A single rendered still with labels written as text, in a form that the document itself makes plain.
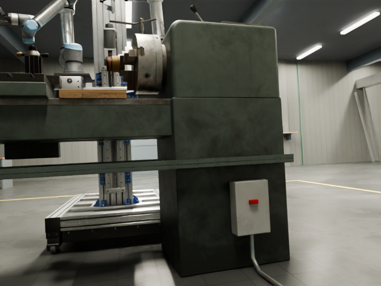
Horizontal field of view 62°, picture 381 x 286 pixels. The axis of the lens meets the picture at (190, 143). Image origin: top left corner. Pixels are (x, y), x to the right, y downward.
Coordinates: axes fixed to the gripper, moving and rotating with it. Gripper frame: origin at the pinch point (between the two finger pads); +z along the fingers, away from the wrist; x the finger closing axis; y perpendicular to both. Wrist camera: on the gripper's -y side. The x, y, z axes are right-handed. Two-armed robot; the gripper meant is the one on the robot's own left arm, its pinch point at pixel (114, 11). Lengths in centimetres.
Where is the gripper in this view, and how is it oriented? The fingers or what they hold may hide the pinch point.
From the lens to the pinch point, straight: 191.6
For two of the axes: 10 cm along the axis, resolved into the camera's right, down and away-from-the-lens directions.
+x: 2.5, -3.6, -9.0
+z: 1.3, 9.3, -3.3
